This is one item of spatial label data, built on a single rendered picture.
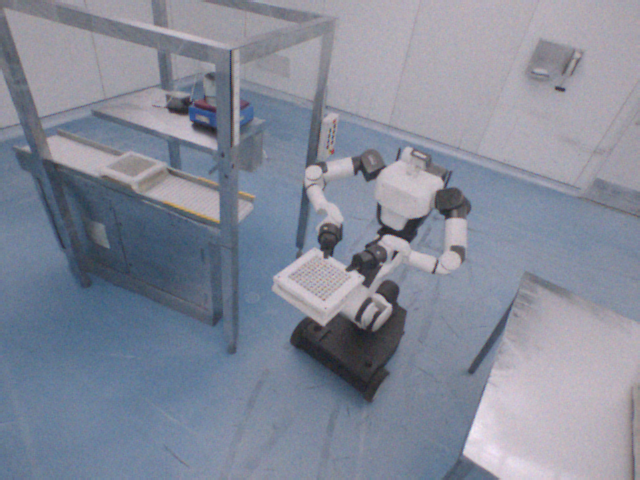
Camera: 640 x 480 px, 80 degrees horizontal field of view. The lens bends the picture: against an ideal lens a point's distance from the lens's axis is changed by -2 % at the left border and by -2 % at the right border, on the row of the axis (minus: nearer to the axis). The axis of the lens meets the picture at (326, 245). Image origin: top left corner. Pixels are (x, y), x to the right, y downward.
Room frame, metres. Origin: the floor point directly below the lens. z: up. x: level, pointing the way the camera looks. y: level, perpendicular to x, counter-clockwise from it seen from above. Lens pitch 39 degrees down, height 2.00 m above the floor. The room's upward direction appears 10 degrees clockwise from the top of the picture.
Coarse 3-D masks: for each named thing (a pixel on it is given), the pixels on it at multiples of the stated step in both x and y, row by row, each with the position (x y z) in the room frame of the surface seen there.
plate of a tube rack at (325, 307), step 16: (304, 256) 1.15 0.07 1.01; (320, 256) 1.17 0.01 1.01; (288, 272) 1.04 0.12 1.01; (304, 272) 1.06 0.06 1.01; (352, 272) 1.11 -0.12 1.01; (288, 288) 0.97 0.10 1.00; (304, 288) 0.98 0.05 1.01; (320, 288) 0.99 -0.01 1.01; (352, 288) 1.02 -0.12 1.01; (320, 304) 0.92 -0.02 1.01; (336, 304) 0.93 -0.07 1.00
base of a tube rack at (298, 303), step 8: (272, 288) 1.00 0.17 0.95; (280, 288) 1.00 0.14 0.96; (360, 288) 1.08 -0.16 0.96; (288, 296) 0.97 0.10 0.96; (296, 296) 0.98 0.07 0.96; (352, 296) 1.03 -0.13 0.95; (296, 304) 0.95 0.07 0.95; (304, 304) 0.95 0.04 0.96; (344, 304) 0.99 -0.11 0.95; (304, 312) 0.93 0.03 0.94; (312, 312) 0.92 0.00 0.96; (336, 312) 0.94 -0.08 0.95; (320, 320) 0.89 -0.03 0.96; (328, 320) 0.90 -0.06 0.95
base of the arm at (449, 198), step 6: (438, 192) 1.50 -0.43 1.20; (444, 192) 1.49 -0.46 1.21; (450, 192) 1.48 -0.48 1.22; (456, 192) 1.47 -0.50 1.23; (462, 192) 1.46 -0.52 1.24; (438, 198) 1.48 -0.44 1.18; (444, 198) 1.47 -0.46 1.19; (450, 198) 1.46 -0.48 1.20; (456, 198) 1.45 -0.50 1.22; (462, 198) 1.44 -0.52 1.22; (438, 204) 1.46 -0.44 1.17; (444, 204) 1.45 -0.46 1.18; (450, 204) 1.44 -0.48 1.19; (456, 204) 1.43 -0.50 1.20; (444, 210) 1.44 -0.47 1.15
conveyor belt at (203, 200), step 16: (48, 144) 1.88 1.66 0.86; (64, 144) 1.91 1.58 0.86; (80, 144) 1.94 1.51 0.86; (64, 160) 1.74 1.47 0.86; (80, 160) 1.77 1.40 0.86; (96, 160) 1.80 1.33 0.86; (144, 192) 1.58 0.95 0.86; (160, 192) 1.61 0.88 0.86; (176, 192) 1.63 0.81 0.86; (192, 192) 1.66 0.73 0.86; (208, 192) 1.69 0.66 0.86; (192, 208) 1.52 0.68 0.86; (208, 208) 1.55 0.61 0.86; (240, 208) 1.60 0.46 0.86
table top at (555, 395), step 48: (528, 288) 1.43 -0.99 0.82; (528, 336) 1.12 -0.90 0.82; (576, 336) 1.17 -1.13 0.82; (624, 336) 1.22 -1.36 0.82; (528, 384) 0.88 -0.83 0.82; (576, 384) 0.92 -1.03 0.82; (624, 384) 0.96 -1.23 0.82; (480, 432) 0.66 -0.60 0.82; (528, 432) 0.69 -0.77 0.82; (576, 432) 0.72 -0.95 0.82; (624, 432) 0.76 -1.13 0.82
